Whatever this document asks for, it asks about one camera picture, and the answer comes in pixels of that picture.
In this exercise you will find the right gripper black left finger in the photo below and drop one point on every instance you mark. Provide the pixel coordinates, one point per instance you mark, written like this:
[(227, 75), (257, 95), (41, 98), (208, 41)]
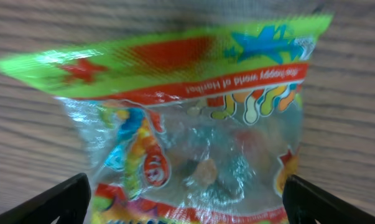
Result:
[(65, 203)]

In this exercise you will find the green Haribo gummy bag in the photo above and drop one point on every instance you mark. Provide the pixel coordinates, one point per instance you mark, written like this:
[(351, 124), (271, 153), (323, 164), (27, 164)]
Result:
[(199, 126)]

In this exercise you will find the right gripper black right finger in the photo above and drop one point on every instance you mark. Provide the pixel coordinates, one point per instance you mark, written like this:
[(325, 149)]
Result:
[(306, 203)]

